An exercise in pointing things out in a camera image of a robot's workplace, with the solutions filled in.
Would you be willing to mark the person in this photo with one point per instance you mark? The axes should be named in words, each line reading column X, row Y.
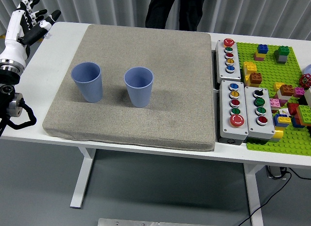
column 165, row 9

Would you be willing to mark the small white printed tile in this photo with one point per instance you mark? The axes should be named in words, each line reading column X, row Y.
column 283, row 111

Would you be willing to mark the blue ribbed plastic cup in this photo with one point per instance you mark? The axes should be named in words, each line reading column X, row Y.
column 139, row 94
column 88, row 90

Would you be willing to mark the yellow white block stack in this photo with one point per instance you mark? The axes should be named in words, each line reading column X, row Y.
column 249, row 66

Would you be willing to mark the yellow round block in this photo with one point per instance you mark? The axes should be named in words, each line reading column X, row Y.
column 278, row 134

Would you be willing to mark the orange white block stack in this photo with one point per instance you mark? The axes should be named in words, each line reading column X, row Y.
column 286, row 90

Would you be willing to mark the grey five-button control box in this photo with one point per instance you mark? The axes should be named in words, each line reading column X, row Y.
column 224, row 119
column 221, row 70

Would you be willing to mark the grey power strip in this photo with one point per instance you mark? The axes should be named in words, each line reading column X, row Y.
column 274, row 172

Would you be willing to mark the grey-brown foam mat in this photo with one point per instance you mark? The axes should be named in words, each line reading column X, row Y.
column 158, row 65

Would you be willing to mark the blue yellow pink block stack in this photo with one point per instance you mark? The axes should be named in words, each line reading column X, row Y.
column 262, row 49

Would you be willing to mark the silver metal plate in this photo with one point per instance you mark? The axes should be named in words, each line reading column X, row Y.
column 145, row 222

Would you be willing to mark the white table leg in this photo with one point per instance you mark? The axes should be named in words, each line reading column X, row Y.
column 253, row 194
column 81, row 179

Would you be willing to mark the white pleated curtain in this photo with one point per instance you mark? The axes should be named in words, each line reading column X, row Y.
column 97, row 7

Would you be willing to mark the green orange block stack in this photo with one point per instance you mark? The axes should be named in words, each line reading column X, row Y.
column 305, row 113

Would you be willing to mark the green building baseplate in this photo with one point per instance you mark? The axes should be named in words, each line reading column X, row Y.
column 267, row 70

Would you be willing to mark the white box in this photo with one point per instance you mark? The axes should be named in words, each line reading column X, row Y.
column 308, row 97

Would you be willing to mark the grey selector switch control box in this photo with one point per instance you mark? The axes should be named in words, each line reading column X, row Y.
column 250, row 119

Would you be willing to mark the green grey block stack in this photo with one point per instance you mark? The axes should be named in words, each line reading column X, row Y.
column 282, row 56

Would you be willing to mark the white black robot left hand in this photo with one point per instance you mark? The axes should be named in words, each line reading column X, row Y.
column 14, row 51

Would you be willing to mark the pale blue round object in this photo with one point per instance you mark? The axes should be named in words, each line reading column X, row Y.
column 308, row 70

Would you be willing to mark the red building block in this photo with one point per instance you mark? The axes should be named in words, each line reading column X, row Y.
column 292, row 109

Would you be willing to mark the brown building block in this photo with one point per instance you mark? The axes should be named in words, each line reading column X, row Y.
column 255, row 78

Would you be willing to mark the red valve wheel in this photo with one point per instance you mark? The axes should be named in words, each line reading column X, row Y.
column 305, row 81

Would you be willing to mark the pink building block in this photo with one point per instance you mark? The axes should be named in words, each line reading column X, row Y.
column 275, row 102
column 299, row 92

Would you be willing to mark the small table sticker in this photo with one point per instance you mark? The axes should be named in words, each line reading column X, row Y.
column 48, row 36

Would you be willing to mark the yellow building block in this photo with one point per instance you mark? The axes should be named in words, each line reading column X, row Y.
column 277, row 87

